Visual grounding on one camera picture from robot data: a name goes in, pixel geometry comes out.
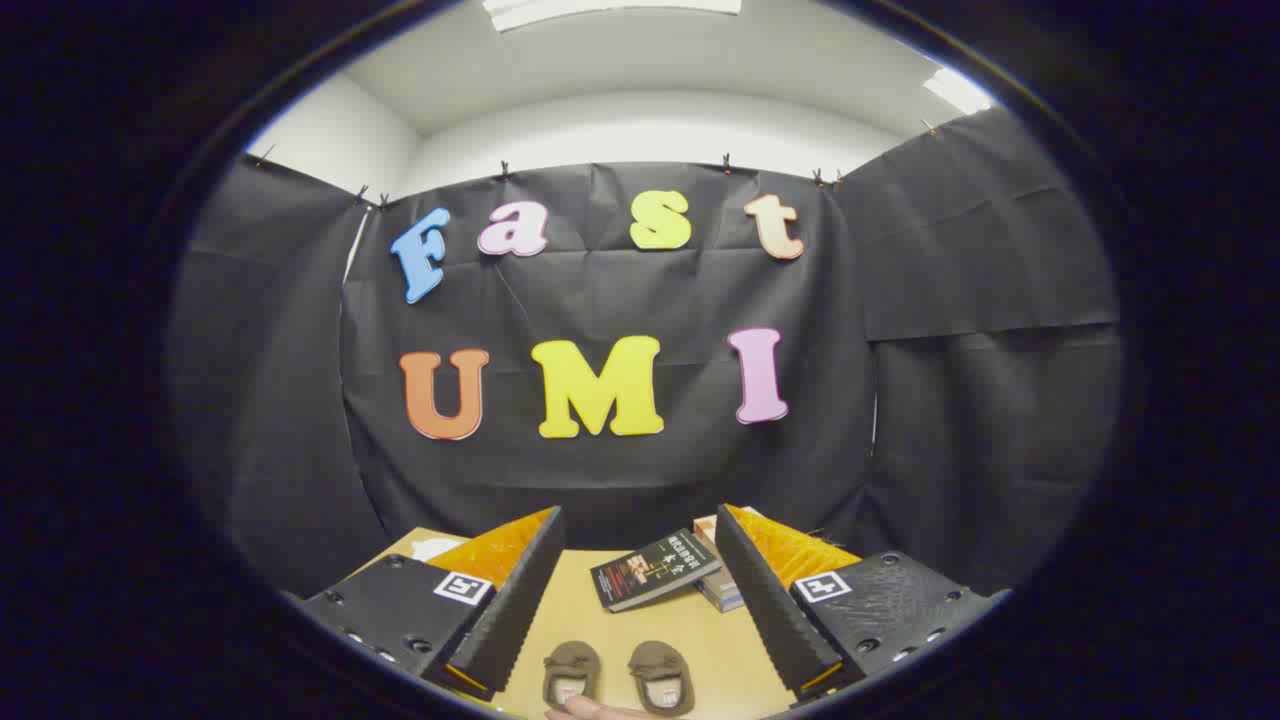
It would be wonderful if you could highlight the brown fuzzy slipper shoe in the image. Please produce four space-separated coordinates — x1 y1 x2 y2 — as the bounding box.
542 640 603 711
628 640 697 717

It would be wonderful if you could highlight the black cover book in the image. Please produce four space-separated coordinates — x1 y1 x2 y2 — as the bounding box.
590 529 723 613

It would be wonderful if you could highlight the blue cover book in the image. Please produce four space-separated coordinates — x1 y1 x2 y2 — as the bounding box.
700 568 747 613

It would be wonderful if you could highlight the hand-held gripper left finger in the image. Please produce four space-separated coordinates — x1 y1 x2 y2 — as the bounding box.
300 505 566 701

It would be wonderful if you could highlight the row of black cloth clips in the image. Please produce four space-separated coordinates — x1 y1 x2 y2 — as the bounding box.
255 120 943 211

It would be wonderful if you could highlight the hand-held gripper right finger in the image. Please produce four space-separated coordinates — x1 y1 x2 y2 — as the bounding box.
715 503 1011 701

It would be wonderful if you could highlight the small ceiling light panel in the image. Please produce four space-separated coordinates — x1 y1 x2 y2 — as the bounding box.
922 67 994 115

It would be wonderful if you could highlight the long ceiling light panel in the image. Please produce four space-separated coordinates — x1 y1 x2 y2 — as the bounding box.
483 0 743 32

